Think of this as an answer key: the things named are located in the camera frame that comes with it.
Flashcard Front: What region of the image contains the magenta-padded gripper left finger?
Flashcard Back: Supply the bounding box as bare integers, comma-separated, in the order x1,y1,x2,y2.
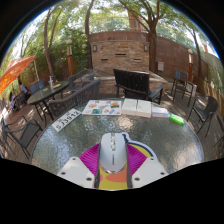
57,143,102,190

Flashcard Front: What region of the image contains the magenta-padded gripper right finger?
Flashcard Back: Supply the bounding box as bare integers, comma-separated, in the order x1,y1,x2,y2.
125,143,169,190

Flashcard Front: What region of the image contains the white computer mouse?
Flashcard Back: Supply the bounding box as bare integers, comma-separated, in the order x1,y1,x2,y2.
99,132,128,174

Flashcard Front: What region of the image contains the yellow duck mouse pad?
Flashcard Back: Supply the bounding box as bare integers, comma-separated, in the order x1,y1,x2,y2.
98,132,158,191

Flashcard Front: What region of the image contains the white card with black print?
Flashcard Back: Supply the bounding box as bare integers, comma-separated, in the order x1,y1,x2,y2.
50,108,83,133

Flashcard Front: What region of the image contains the small green packet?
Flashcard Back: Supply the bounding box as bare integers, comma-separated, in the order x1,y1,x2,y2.
169,113,185,126

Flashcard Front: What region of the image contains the small blue-white booklet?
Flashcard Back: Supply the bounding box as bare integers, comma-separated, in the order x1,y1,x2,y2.
151,105,171,119

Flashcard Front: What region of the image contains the dark mesh patio chair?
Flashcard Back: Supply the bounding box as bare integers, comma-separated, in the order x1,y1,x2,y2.
1,114,44,160

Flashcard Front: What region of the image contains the open white book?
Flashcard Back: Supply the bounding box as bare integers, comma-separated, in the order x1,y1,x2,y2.
121,98,153,119

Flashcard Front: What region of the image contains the colourful illustrated sheet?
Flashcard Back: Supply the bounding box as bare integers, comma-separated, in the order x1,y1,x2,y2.
81,99,123,117

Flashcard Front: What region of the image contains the round dark patio table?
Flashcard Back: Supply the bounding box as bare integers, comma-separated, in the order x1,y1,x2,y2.
26,80,70,121

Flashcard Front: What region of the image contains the dark plastic armchair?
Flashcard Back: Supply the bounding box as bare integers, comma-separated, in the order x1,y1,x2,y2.
187,95,219,138

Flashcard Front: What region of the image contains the black slatted bench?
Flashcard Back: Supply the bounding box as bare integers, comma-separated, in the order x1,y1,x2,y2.
112,68,165,105

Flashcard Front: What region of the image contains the blue-grey patio chair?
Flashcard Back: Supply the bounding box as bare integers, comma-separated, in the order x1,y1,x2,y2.
29,79,46,95

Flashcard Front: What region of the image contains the dark metal patio chair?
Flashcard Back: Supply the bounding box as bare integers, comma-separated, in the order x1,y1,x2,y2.
67,68,96,88

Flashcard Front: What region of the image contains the person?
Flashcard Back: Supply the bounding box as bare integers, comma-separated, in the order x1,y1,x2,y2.
18,82,29,96

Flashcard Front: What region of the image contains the black slatted chair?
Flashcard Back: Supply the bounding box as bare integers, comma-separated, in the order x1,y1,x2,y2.
171,69,198,103

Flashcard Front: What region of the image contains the orange patio umbrella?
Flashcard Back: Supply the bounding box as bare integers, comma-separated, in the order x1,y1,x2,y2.
0,55,36,96

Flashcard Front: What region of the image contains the stone outdoor fireplace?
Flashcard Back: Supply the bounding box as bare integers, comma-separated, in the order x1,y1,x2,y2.
89,31,158,76

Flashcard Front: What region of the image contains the thick-trunk tree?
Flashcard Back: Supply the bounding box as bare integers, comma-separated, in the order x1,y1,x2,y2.
118,0,174,73

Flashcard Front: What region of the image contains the wooden lamp post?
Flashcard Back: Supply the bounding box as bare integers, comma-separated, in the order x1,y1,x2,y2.
187,48,194,83
65,38,75,77

